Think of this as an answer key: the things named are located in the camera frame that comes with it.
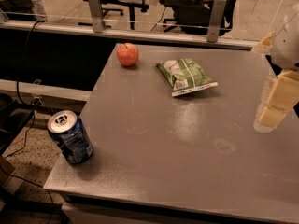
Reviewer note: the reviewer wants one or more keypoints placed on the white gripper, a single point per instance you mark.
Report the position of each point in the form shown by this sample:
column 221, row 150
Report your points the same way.
column 288, row 48

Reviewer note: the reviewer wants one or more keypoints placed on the blue pepsi can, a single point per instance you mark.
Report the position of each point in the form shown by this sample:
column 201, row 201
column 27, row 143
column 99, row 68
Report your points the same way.
column 67, row 129

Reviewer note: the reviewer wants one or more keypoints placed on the green chip bag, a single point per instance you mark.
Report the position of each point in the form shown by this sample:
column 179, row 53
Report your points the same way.
column 185, row 76

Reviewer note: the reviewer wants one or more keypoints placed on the black office chair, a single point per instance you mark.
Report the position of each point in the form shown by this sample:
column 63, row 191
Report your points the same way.
column 193, row 16

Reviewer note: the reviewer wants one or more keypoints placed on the red apple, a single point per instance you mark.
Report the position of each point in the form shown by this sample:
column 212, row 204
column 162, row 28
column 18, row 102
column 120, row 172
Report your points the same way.
column 127, row 54

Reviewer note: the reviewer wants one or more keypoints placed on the black tray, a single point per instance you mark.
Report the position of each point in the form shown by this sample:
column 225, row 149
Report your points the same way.
column 12, row 120

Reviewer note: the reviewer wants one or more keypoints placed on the person in grey clothes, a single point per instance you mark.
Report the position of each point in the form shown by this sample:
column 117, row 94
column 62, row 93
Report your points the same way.
column 24, row 10

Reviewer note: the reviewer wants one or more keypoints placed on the right metal bracket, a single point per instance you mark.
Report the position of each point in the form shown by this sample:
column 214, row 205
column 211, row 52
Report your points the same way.
column 215, row 20

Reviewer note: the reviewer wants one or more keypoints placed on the metal bracket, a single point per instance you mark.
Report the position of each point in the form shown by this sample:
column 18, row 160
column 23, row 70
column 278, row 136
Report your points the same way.
column 97, row 16
column 215, row 20

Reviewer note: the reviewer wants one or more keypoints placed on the glass barrier rail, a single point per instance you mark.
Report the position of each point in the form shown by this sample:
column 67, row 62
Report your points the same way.
column 164, row 39

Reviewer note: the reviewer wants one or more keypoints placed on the left metal bracket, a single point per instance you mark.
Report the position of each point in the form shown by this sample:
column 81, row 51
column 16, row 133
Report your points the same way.
column 97, row 16

